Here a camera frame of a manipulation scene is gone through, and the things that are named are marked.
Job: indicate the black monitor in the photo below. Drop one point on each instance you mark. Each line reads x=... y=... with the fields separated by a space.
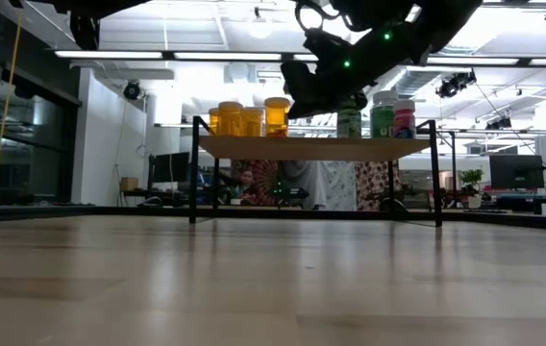
x=172 y=167
x=516 y=170

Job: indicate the green plant white pot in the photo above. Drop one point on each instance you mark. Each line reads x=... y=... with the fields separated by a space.
x=472 y=180

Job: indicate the red white floral curtain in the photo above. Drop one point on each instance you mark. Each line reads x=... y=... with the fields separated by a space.
x=374 y=182

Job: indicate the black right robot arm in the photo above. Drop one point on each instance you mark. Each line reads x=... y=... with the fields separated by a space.
x=422 y=29

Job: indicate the black ceiling spotlight cluster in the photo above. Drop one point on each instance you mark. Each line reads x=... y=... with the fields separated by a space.
x=453 y=85
x=499 y=124

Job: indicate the person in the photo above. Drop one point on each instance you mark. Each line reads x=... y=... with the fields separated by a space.
x=246 y=185

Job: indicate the wooden shelf black metal legs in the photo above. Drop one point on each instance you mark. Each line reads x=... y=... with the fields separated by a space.
x=311 y=148

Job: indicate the large green label bottle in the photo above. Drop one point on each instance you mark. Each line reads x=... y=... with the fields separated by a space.
x=382 y=117

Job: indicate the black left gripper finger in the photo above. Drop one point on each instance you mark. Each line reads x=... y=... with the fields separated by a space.
x=85 y=29

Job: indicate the dark red patterned curtain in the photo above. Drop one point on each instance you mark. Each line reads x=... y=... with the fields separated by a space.
x=267 y=173

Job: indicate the cardboard box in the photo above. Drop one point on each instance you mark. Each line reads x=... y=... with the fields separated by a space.
x=129 y=183

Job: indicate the grey curtain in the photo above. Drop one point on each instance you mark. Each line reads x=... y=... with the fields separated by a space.
x=304 y=182

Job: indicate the pink medicine bottle white cap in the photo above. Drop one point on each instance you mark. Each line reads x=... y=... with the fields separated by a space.
x=404 y=120

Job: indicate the black aluminium table frame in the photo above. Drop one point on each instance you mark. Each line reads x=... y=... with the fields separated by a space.
x=37 y=210

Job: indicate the green cap medicine bottle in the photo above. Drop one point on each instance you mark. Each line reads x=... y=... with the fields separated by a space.
x=348 y=126

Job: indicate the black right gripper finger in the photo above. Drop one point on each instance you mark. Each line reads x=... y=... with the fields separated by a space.
x=347 y=102
x=306 y=106

